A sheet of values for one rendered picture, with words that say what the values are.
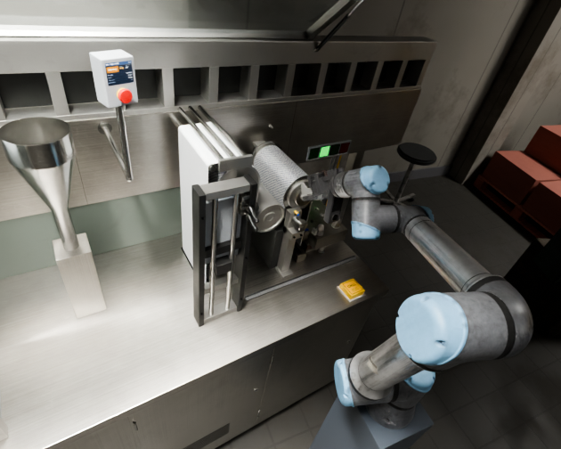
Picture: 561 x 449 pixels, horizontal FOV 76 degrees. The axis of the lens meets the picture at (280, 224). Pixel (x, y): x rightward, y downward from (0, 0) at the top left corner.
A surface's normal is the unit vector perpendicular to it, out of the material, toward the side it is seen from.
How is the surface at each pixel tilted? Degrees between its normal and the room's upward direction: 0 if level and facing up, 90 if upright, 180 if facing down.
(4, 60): 90
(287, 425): 0
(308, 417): 0
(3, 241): 90
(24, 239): 90
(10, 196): 90
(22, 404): 0
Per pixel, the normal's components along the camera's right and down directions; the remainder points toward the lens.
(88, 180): 0.51, 0.61
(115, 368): 0.14, -0.76
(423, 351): -0.94, -0.08
